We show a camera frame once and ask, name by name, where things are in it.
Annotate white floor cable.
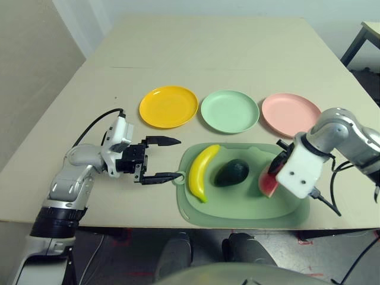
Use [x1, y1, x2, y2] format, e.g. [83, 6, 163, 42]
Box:
[80, 228, 103, 285]

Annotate yellow toy banana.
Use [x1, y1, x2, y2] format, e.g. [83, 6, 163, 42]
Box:
[188, 144, 221, 204]

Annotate grey left robot leg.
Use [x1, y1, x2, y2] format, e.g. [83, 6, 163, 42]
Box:
[156, 233, 194, 280]

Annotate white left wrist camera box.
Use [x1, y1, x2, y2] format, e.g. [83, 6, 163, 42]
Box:
[100, 116, 135, 178]

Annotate grey right robot leg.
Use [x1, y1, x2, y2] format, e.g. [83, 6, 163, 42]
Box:
[222, 233, 278, 268]

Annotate side table with black legs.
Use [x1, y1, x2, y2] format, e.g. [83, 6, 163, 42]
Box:
[340, 21, 380, 69]

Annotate green silicone tray mat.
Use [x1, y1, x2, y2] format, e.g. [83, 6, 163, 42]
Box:
[173, 142, 311, 229]

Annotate mint green plate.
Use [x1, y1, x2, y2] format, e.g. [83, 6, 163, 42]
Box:
[200, 90, 259, 135]

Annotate thin black hanging cable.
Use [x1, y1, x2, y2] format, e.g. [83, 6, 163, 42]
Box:
[332, 234, 380, 285]

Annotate black left wrist camera cable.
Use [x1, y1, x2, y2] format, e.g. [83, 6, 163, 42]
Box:
[72, 108, 127, 148]

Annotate black table leg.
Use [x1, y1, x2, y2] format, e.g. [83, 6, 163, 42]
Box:
[296, 228, 380, 242]

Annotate grey robot torso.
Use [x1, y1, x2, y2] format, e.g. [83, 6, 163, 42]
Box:
[154, 261, 336, 285]

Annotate yellow plate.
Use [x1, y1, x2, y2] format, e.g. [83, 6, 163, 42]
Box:
[138, 85, 199, 129]

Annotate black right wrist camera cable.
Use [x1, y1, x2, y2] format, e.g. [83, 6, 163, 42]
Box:
[310, 153, 357, 217]

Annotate red watermelon slice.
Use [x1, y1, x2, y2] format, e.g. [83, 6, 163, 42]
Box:
[257, 164, 280, 198]

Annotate dark green toy avocado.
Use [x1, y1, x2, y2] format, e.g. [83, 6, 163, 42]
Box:
[214, 159, 250, 188]

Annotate grey robot leg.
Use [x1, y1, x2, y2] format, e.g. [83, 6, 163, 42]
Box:
[222, 233, 278, 268]
[156, 233, 194, 280]

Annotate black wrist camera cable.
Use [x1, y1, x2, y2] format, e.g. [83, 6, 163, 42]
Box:
[72, 108, 127, 148]
[310, 153, 357, 217]

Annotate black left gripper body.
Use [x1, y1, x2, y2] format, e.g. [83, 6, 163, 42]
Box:
[115, 139, 149, 183]

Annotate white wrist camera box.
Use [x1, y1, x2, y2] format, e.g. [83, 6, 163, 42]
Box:
[275, 139, 324, 199]
[100, 116, 135, 178]

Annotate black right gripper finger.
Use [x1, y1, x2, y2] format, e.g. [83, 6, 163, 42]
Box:
[268, 150, 289, 176]

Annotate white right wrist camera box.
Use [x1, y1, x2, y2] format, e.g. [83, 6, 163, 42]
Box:
[275, 139, 324, 199]

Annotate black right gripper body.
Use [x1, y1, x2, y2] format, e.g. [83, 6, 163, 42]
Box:
[276, 138, 293, 153]

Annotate pink plate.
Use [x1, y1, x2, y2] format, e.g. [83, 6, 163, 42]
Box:
[261, 93, 322, 140]

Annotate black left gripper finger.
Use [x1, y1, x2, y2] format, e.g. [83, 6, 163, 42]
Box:
[145, 135, 182, 148]
[141, 172, 182, 186]

